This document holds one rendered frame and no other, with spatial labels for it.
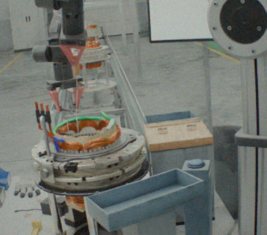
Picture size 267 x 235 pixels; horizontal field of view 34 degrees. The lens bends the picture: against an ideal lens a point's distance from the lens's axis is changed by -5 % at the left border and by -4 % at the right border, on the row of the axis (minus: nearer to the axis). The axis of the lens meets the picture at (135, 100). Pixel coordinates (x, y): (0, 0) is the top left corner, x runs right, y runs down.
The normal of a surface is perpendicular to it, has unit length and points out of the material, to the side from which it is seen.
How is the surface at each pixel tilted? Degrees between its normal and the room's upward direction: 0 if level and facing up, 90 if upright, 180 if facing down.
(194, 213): 90
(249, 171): 90
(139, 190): 90
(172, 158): 90
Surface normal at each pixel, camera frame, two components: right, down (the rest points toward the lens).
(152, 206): 0.50, 0.16
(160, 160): 0.07, 0.23
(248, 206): -0.51, 0.25
